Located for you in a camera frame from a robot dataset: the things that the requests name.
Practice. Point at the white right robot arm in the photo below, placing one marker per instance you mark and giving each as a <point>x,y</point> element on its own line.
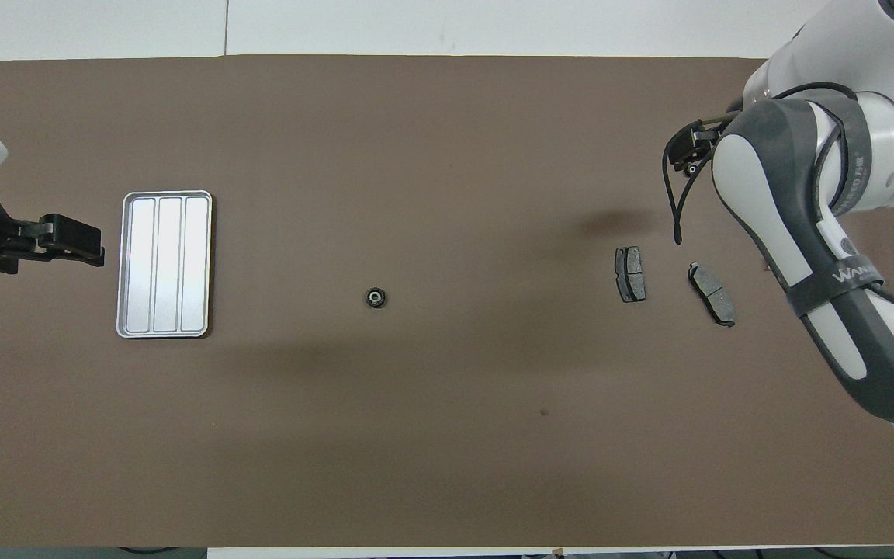
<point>757,178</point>

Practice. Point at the brown table mat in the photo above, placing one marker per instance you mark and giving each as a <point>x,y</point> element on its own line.
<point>416,435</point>

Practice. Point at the silver metal tray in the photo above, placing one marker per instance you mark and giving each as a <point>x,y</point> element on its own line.
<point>164,264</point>

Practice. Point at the dark curved brake pad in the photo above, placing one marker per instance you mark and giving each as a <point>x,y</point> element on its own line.
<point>712,293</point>

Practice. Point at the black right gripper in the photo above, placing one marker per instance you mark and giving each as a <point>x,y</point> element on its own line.
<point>707,136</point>

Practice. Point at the large black bearing gear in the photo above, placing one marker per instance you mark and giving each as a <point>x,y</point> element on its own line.
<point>376,298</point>

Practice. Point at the dark rectangular brake pad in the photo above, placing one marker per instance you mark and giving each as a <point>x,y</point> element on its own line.
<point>632,274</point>

